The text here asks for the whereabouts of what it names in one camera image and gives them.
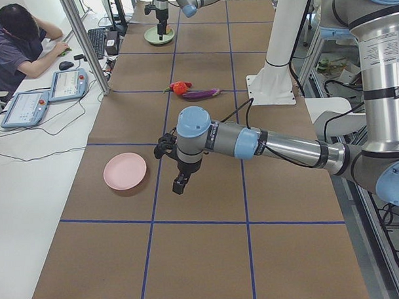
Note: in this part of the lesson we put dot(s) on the near teach pendant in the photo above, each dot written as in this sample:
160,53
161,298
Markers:
26,109

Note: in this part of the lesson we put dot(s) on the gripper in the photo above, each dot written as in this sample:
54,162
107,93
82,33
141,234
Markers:
188,167
162,15

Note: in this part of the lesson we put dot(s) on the aluminium frame post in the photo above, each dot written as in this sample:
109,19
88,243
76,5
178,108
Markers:
72,14

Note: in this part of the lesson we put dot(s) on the seated person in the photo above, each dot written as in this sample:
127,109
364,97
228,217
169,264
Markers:
21,37

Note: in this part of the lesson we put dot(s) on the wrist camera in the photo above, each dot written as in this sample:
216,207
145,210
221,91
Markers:
148,8
166,145

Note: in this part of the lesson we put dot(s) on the pink plate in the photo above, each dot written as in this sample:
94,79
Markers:
124,171

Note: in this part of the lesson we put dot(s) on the brown paper table cover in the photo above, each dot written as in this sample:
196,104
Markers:
256,229

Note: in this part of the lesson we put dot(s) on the black computer mouse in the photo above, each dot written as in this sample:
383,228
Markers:
65,65

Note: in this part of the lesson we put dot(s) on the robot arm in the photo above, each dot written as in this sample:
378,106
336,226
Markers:
374,165
189,8

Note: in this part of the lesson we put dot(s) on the far teach pendant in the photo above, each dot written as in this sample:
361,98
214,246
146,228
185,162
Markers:
68,85

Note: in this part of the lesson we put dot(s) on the red chili pepper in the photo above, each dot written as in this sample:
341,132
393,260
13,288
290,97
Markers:
189,84

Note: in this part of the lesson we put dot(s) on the purple eggplant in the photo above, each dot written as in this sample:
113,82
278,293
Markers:
201,95

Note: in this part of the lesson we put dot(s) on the red apple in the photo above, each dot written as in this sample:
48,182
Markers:
179,87

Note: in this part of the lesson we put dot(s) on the green plate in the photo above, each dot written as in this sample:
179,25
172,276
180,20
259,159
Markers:
152,37

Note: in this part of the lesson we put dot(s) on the peach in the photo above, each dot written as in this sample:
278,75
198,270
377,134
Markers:
168,30

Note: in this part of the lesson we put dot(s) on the black keyboard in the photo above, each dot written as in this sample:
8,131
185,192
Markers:
97,39

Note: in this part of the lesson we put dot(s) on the teach pendant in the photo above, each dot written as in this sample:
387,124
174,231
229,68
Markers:
26,109
68,85

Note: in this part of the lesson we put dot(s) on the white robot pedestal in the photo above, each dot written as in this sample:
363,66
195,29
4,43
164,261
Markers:
273,83

